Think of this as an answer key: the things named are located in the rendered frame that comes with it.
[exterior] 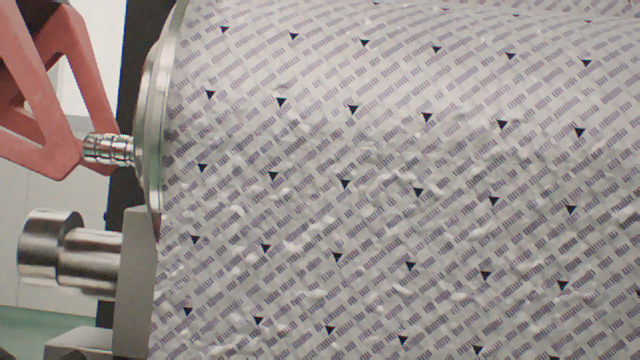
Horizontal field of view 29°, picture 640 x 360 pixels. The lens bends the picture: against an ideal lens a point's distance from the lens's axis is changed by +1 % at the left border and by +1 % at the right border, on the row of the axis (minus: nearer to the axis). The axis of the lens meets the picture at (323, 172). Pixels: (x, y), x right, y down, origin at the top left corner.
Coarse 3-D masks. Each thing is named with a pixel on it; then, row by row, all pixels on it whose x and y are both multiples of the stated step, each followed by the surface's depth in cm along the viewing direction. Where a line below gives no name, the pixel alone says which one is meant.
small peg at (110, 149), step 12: (96, 132) 55; (84, 144) 54; (96, 144) 54; (108, 144) 54; (120, 144) 54; (132, 144) 54; (84, 156) 55; (96, 156) 55; (108, 156) 54; (120, 156) 54; (132, 156) 54
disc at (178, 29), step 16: (192, 0) 50; (176, 16) 49; (192, 16) 51; (176, 32) 49; (176, 48) 49; (160, 64) 49; (176, 64) 49; (160, 80) 48; (176, 80) 49; (160, 96) 48; (160, 112) 48; (160, 128) 48; (160, 144) 48; (160, 160) 49; (160, 176) 49; (160, 192) 49; (160, 208) 49; (160, 224) 50
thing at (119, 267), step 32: (128, 224) 57; (64, 256) 59; (96, 256) 59; (128, 256) 57; (64, 288) 59; (96, 288) 59; (128, 288) 57; (128, 320) 57; (64, 352) 58; (96, 352) 58; (128, 352) 58
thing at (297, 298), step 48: (192, 288) 49; (240, 288) 49; (288, 288) 49; (336, 288) 48; (384, 288) 48; (432, 288) 48; (480, 288) 47; (528, 288) 47; (576, 288) 47; (192, 336) 49; (240, 336) 49; (288, 336) 49; (336, 336) 48; (384, 336) 48; (432, 336) 48; (480, 336) 48; (528, 336) 47; (576, 336) 47; (624, 336) 47
